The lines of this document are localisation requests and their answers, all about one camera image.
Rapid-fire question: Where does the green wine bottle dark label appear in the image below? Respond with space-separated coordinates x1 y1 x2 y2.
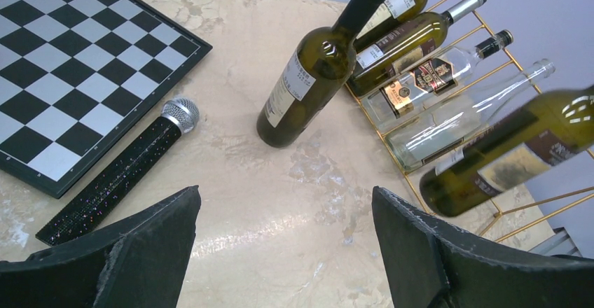
347 0 487 97

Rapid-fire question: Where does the clear glass bottle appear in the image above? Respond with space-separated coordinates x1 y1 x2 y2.
385 58 555 173

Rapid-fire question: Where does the aluminium frame rail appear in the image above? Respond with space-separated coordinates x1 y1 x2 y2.
530 227 582 257

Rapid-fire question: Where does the black white chessboard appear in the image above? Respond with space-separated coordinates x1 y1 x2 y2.
1 0 212 198

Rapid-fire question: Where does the gold wire wine rack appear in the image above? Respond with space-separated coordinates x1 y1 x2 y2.
346 0 593 247

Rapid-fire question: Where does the green bottle silver neck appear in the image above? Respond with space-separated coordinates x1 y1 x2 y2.
419 86 593 217

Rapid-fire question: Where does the black silver microphone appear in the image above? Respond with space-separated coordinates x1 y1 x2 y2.
35 97 200 246

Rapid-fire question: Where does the tall dark green bottle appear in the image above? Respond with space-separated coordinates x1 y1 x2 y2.
256 0 385 148

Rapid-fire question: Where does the clear square liquor bottle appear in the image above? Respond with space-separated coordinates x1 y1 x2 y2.
361 29 513 133

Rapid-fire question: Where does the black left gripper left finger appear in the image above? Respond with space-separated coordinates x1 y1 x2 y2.
1 185 201 307

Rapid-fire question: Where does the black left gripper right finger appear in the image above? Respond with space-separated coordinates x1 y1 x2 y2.
372 186 593 307

